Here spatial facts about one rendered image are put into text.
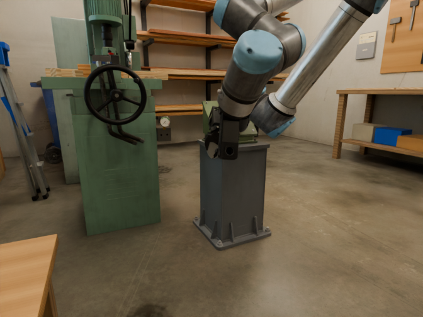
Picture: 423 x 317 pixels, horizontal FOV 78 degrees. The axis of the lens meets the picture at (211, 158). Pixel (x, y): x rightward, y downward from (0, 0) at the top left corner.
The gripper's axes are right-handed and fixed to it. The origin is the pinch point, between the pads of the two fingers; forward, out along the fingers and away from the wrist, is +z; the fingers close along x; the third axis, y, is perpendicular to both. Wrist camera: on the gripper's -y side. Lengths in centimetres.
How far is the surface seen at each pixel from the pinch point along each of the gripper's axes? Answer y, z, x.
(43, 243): -26.4, -1.4, 38.1
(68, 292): -26, 73, 46
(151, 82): 77, 42, 21
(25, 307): -39, -14, 34
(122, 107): 64, 51, 35
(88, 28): 116, 41, 61
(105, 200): 25, 90, 41
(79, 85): 67, 42, 56
